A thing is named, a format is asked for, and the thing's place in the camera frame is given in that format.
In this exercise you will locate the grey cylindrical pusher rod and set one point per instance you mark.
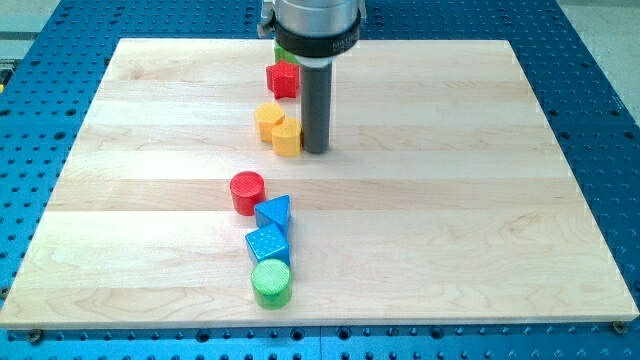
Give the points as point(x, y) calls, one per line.
point(315, 107)

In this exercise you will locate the red cylinder block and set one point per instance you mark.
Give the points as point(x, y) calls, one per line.
point(247, 190)

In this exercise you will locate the red star block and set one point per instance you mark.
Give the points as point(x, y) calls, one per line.
point(283, 79)

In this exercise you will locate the blue cube block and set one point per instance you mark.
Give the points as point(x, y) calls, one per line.
point(268, 242)

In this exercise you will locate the yellow hexagon block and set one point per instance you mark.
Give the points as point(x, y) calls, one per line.
point(266, 117)

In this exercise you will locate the light wooden board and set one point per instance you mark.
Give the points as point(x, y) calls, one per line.
point(444, 199)

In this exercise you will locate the blue triangle block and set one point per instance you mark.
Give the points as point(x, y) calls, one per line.
point(275, 211)

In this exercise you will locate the green cylinder block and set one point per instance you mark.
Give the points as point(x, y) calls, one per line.
point(271, 283)

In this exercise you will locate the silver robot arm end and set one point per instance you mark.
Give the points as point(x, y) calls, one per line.
point(314, 31)

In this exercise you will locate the yellow cylinder block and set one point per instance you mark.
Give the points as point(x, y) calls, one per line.
point(286, 137)

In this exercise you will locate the green block behind arm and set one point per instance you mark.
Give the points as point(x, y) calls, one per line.
point(281, 54)

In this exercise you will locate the blue perforated metal table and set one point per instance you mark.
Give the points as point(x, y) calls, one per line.
point(581, 57)

